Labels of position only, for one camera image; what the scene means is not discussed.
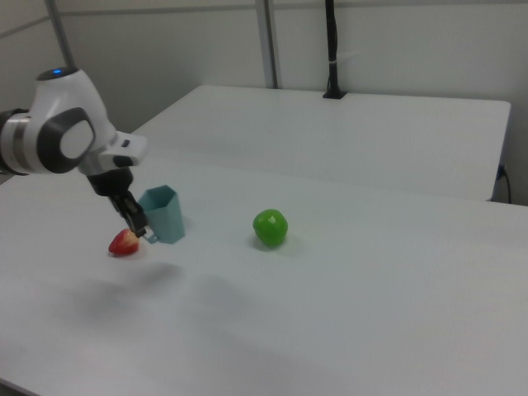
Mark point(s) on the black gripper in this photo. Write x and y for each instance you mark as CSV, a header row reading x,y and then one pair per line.
x,y
109,181

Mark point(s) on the light blue hexagonal mug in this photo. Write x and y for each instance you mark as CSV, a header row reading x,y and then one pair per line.
x,y
165,218

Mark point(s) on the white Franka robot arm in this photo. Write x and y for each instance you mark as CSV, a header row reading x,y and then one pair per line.
x,y
57,128

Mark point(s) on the red strawberry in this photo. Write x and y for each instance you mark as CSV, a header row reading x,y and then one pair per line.
x,y
123,244

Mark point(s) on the green apple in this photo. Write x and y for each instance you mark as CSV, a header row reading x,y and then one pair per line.
x,y
270,228

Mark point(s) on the thin grey partition post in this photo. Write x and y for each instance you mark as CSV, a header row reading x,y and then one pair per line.
x,y
62,33

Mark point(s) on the grey metal partition post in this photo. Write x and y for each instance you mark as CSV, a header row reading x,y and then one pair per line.
x,y
268,41

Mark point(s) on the black camera stand pole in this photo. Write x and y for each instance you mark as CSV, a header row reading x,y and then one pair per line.
x,y
332,53

